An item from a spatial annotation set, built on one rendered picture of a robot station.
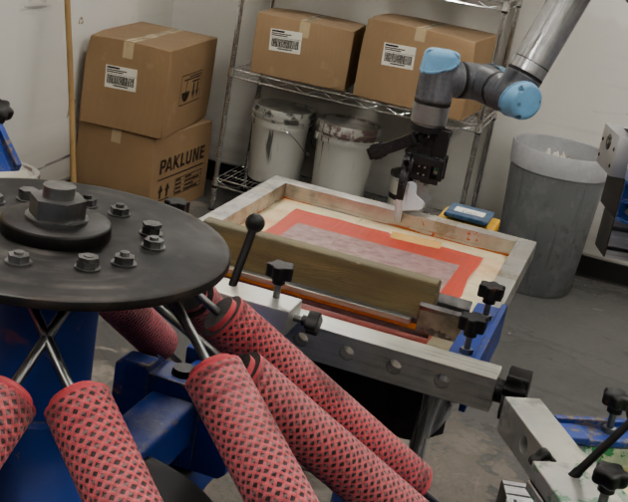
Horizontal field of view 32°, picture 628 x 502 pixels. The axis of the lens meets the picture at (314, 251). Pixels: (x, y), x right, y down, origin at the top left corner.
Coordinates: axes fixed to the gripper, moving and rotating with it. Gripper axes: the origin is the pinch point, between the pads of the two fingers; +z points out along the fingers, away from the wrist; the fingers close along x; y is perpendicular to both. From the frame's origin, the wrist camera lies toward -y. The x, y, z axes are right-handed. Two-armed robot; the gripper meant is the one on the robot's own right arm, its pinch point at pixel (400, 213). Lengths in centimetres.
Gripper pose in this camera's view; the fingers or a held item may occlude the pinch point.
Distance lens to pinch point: 234.6
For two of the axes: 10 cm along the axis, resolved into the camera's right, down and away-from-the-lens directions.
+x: 3.2, -2.6, 9.1
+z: -1.6, 9.3, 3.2
